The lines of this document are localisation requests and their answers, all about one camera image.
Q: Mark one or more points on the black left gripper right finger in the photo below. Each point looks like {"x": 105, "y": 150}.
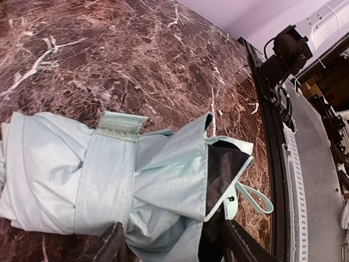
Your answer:
{"x": 239, "y": 245}

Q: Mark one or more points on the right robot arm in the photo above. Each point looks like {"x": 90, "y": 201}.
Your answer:
{"x": 295, "y": 45}

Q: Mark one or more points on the grey slotted cable duct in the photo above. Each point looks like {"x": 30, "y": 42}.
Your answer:
{"x": 297, "y": 199}

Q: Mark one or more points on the black curved front rail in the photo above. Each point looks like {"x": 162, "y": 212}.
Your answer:
{"x": 280, "y": 230}

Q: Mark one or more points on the mint green folding umbrella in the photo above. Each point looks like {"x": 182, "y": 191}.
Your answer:
{"x": 168, "y": 189}

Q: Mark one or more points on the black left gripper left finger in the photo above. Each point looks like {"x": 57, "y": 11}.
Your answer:
{"x": 111, "y": 244}

